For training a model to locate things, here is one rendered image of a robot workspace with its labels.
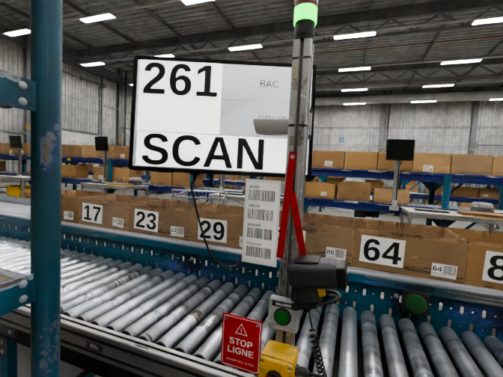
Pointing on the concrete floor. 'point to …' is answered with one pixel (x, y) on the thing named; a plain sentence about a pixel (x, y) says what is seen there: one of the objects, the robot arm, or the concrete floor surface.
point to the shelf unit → (40, 187)
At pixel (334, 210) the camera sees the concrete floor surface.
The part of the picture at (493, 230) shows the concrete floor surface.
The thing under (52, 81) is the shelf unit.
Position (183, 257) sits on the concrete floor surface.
